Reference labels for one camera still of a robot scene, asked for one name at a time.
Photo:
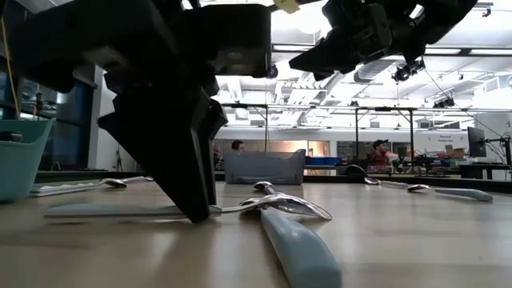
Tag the black rounded object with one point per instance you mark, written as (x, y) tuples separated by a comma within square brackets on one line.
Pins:
[(356, 171)]

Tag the silver ventilation duct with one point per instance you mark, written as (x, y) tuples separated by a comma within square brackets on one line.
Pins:
[(372, 70)]

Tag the overhead LED light bar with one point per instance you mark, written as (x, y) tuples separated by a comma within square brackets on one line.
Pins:
[(444, 51)]

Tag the blue storage bin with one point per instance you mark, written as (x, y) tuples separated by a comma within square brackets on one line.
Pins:
[(324, 161)]

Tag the cardboard box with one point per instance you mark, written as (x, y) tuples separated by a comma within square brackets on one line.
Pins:
[(456, 152)]

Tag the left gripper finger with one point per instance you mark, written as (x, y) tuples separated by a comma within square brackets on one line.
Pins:
[(172, 152), (218, 120)]

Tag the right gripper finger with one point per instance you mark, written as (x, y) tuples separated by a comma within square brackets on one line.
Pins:
[(328, 58)]

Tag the teal plastic bin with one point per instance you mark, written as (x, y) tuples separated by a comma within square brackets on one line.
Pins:
[(20, 168)]

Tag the black computer monitor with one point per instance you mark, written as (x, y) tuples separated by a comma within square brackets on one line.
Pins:
[(476, 142)]

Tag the black ceiling spotlight cluster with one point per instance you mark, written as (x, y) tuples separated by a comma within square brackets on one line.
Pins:
[(404, 73), (445, 103)]

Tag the white wall sign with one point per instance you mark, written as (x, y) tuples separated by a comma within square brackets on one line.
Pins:
[(445, 138)]

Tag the person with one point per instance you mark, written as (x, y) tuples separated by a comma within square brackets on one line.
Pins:
[(238, 146), (378, 154)]

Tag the grey plastic bin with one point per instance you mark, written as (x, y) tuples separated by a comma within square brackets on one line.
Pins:
[(264, 170)]

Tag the black table edge rail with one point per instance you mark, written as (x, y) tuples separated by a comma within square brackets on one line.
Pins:
[(320, 178)]

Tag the black metal table frame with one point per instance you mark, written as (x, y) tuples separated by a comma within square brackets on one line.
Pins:
[(384, 109), (248, 105)]

